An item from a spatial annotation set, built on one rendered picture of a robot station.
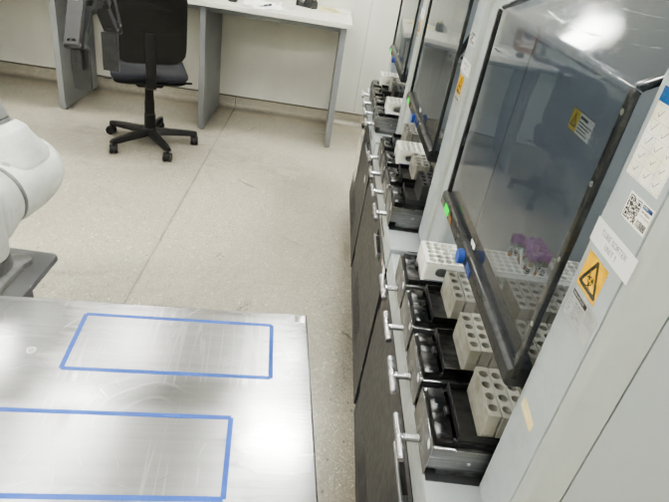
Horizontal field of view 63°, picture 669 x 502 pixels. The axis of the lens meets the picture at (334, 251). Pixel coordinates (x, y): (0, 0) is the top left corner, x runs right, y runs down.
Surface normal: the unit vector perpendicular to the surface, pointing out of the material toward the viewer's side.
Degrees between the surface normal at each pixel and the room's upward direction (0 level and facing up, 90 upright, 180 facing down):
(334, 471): 0
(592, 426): 90
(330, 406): 0
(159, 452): 0
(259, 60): 90
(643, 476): 90
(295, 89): 90
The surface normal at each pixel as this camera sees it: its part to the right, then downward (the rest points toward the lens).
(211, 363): 0.15, -0.84
